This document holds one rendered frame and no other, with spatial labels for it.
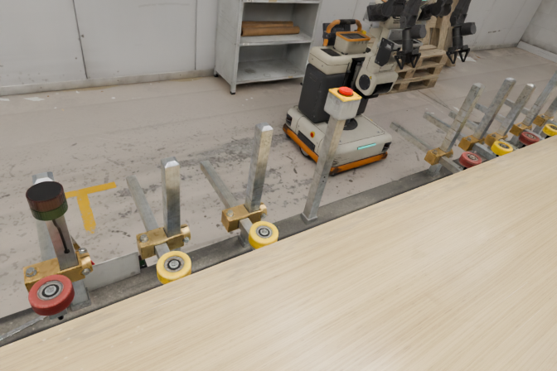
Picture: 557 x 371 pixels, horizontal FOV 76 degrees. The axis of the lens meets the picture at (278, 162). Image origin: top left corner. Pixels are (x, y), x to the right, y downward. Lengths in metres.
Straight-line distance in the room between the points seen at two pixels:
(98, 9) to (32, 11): 0.45
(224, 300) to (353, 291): 0.31
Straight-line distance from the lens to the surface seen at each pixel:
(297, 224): 1.32
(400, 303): 0.98
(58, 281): 0.94
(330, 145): 1.12
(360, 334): 0.90
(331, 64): 2.57
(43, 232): 1.11
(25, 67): 3.59
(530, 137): 2.09
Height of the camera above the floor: 1.64
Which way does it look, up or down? 36 degrees down
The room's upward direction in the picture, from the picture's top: 11 degrees clockwise
